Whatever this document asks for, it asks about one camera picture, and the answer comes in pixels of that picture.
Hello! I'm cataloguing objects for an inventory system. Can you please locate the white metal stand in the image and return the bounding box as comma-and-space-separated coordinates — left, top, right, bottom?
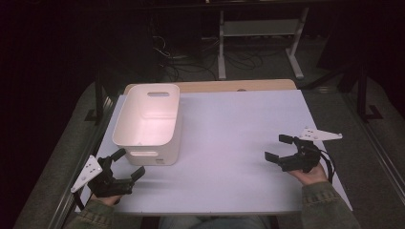
217, 7, 310, 81

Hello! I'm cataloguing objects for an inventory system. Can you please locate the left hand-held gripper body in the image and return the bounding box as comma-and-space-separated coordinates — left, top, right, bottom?
70, 155, 135, 198

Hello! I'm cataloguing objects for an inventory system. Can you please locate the tangle of floor cables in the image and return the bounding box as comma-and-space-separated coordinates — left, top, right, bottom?
152, 33, 222, 82

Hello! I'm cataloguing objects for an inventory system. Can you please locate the white plastic storage bin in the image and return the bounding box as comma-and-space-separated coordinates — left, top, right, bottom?
112, 83, 183, 167

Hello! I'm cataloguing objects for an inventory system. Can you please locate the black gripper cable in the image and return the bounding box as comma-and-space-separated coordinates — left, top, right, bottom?
316, 147, 337, 185
72, 190, 86, 212

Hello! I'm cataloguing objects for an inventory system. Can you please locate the black metal stand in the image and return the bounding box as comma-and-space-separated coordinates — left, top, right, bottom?
84, 68, 110, 124
355, 61, 385, 122

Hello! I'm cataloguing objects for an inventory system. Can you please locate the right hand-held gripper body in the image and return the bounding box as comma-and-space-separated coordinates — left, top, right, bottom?
280, 127, 344, 175

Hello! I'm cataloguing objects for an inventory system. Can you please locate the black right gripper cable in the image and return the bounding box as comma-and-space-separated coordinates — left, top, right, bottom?
316, 147, 337, 185

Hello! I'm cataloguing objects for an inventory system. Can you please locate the person's left hand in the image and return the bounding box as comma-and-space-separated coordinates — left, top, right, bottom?
90, 193, 123, 207

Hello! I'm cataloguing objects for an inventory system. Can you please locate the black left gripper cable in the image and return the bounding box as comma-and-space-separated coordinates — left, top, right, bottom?
72, 190, 86, 212

